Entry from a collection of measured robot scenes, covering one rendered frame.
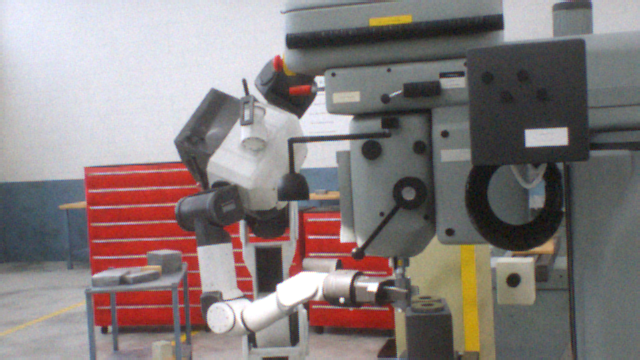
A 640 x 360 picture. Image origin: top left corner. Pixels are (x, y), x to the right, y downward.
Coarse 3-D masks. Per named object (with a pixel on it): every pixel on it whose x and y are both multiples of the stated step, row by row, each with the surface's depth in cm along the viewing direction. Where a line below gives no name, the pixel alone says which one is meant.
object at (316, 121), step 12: (324, 96) 1117; (312, 108) 1122; (324, 108) 1118; (300, 120) 1127; (312, 120) 1123; (324, 120) 1119; (336, 120) 1114; (348, 120) 1110; (312, 132) 1124; (324, 132) 1120; (336, 132) 1116; (348, 132) 1111
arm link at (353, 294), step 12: (348, 276) 194; (360, 276) 196; (336, 288) 194; (348, 288) 193; (360, 288) 191; (372, 288) 188; (336, 300) 195; (348, 300) 193; (360, 300) 191; (372, 300) 187
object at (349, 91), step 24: (336, 72) 179; (360, 72) 177; (384, 72) 176; (408, 72) 174; (432, 72) 173; (456, 72) 172; (336, 96) 179; (360, 96) 177; (432, 96) 174; (456, 96) 172
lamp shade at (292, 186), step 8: (288, 176) 183; (296, 176) 183; (304, 176) 185; (280, 184) 184; (288, 184) 182; (296, 184) 182; (304, 184) 183; (280, 192) 183; (288, 192) 182; (296, 192) 182; (304, 192) 183; (280, 200) 184; (288, 200) 182; (296, 200) 182
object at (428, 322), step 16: (416, 304) 226; (432, 304) 225; (416, 320) 219; (432, 320) 218; (448, 320) 218; (416, 336) 219; (432, 336) 219; (448, 336) 218; (416, 352) 219; (432, 352) 219; (448, 352) 218
